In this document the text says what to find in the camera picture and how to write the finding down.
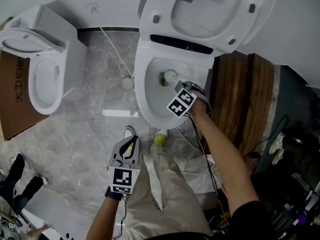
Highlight person's white shoe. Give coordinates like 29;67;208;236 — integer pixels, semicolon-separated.
152;128;169;148
123;125;137;157

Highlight thin white floor cable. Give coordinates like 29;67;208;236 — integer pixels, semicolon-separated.
99;26;136;83

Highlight black floor cable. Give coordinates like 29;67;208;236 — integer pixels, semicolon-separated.
242;114;290;159

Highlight white wall socket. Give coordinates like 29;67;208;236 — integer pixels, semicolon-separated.
87;2;101;14

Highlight dark wooden platform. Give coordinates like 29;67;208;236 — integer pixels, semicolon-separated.
199;50;276;158

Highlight white toilet seat lid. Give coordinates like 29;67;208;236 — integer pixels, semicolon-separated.
137;0;278;58

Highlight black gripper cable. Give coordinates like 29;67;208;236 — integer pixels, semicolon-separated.
187;113;231;226

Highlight pile of black equipment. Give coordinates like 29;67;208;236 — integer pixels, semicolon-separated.
251;167;320;240

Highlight small white toilet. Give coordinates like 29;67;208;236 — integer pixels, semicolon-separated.
0;3;89;116

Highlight white cable by toilet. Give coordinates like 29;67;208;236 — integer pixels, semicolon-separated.
174;127;227;194

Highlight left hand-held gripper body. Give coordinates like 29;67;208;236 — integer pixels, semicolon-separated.
107;156;142;195

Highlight white toilet brush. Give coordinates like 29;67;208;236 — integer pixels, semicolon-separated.
162;70;186;88

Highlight white toilet bowl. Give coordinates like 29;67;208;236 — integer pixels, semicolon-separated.
134;34;217;130

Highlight black sleeve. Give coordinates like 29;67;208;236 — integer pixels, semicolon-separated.
230;199;277;240

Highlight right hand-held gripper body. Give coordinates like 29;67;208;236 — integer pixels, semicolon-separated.
166;81;212;119

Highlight person's white right shoe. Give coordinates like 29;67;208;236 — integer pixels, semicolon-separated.
152;128;169;148

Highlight brown cardboard box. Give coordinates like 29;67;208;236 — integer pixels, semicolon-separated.
0;48;50;142

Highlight person's white left shoe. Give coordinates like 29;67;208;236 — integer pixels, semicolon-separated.
123;125;137;157

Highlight black wristband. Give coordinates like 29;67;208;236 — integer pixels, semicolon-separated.
104;186;125;202

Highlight person's right forearm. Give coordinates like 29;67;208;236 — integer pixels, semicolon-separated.
187;97;260;221

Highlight beige trousers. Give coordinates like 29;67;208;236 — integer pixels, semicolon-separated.
123;143;211;240

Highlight person's left forearm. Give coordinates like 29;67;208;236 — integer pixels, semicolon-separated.
85;195;125;240

